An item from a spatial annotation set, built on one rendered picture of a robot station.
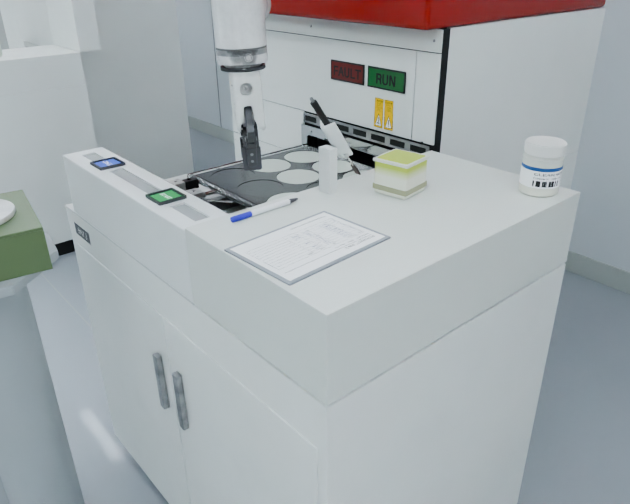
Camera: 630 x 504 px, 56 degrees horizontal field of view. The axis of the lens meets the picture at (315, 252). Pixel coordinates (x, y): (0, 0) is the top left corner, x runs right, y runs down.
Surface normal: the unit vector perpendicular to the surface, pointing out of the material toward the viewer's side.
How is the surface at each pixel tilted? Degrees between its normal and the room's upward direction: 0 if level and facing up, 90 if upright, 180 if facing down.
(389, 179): 90
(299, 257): 0
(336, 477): 90
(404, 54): 90
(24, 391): 90
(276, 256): 0
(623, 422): 0
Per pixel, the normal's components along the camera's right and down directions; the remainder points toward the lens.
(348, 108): -0.76, 0.30
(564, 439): -0.01, -0.89
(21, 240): 0.53, 0.38
